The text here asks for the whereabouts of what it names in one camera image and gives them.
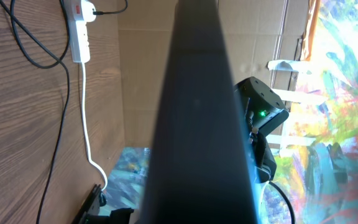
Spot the blue Galaxy smartphone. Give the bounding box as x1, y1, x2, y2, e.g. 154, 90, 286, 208
139, 1, 260, 224

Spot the black charger cable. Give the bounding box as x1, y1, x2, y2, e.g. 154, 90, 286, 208
0, 0, 129, 224

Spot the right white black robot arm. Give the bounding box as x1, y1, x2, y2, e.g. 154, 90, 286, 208
236, 77, 289, 184

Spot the white charger plug adapter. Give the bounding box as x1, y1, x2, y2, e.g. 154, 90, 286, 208
80, 0, 96, 22

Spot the white power strip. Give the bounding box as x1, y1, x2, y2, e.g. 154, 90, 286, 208
64, 0, 90, 63

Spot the white power strip cord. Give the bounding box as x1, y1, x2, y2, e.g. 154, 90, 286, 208
80, 61, 109, 191

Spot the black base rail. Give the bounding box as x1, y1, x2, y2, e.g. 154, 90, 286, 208
72, 184, 134, 224

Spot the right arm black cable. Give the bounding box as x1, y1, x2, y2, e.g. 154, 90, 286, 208
267, 180, 296, 224

